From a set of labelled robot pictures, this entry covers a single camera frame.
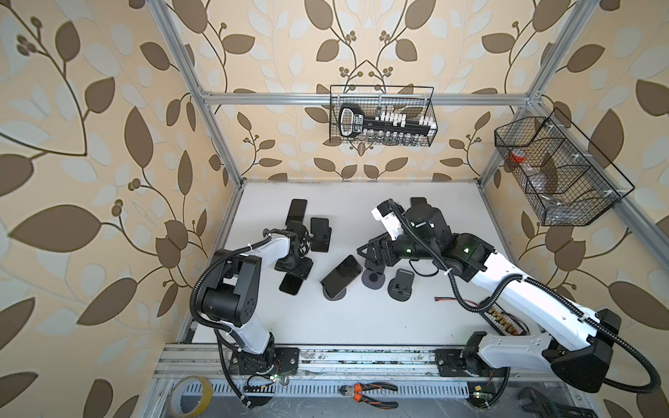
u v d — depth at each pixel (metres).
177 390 0.67
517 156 0.87
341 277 0.81
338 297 0.81
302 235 0.81
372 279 0.91
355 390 0.70
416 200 1.16
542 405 0.67
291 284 0.90
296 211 1.12
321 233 0.96
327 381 0.72
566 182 0.73
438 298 0.86
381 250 0.58
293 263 0.80
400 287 0.84
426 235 0.50
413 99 0.91
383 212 0.61
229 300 0.47
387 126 0.84
